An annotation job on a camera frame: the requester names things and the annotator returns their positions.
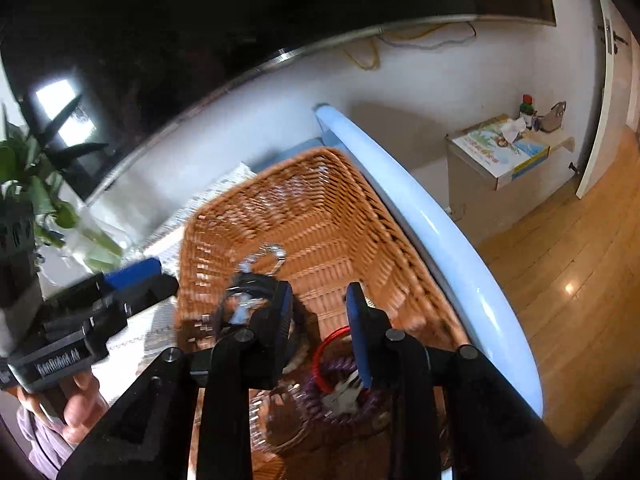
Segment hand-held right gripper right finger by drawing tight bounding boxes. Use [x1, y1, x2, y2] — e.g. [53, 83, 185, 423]
[345, 281, 585, 480]

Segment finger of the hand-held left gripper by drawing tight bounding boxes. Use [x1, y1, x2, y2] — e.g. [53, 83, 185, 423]
[102, 258, 161, 294]
[120, 274, 180, 318]

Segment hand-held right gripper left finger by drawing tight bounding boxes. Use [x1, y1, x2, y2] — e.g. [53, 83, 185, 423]
[57, 280, 295, 480]

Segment red string bracelet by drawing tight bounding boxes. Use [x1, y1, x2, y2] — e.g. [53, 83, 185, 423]
[312, 325, 361, 396]

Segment silver keys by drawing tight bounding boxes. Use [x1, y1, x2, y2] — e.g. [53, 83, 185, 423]
[322, 372, 371, 411]

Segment clear crystal bead bracelet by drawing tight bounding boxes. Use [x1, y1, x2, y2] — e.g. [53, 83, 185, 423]
[247, 382, 321, 456]

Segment brown wicker basket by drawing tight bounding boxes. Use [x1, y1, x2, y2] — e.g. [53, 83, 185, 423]
[172, 147, 468, 480]

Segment person's left forearm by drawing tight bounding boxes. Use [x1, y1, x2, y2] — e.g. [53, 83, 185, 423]
[15, 405, 76, 480]

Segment person's left hand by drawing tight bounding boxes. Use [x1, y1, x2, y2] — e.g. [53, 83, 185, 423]
[17, 371, 109, 448]

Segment clear glass vase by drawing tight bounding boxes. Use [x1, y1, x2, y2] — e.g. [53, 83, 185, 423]
[65, 210, 131, 271]

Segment green bamboo plant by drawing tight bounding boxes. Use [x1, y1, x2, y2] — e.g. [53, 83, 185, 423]
[0, 95, 123, 271]

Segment light blue table rim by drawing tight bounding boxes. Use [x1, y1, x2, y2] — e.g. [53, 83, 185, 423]
[314, 104, 545, 418]

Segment white lace cloth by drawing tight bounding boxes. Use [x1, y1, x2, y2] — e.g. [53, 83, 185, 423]
[220, 161, 261, 191]

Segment grey cabinet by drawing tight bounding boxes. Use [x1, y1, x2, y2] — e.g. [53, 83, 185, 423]
[445, 127, 576, 243]

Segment illustrated flat box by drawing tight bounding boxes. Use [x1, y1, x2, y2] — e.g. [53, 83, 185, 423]
[450, 115, 551, 191]

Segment white tissue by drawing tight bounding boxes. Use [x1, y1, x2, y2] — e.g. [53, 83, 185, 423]
[500, 117, 528, 141]

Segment small bottle with red cap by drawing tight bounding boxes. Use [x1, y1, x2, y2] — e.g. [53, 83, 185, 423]
[519, 94, 536, 131]

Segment white door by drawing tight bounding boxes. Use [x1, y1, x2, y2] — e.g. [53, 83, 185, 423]
[575, 0, 633, 200]

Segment purple coil hair tie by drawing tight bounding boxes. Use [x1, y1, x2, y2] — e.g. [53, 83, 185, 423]
[300, 355, 396, 421]

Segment yellow cable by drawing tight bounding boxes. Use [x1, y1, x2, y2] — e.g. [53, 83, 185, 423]
[345, 22, 441, 72]

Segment thin wall cable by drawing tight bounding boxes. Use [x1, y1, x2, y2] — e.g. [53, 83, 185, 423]
[377, 20, 478, 52]

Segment black door handle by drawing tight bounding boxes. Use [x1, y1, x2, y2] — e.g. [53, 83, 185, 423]
[602, 17, 628, 56]

